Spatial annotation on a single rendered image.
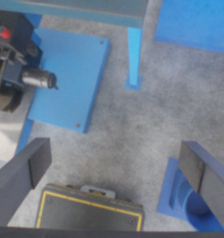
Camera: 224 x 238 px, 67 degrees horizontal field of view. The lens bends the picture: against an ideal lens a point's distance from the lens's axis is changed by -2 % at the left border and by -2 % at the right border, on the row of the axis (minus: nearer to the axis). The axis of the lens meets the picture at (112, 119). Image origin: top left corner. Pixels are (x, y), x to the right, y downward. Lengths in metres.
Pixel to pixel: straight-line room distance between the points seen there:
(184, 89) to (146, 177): 0.80
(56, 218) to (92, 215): 0.24
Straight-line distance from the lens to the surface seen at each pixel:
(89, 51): 1.58
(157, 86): 1.55
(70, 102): 1.46
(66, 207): 1.28
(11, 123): 1.65
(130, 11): 0.52
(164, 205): 1.54
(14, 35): 0.66
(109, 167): 1.48
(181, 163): 0.17
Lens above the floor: 1.46
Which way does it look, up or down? 80 degrees down
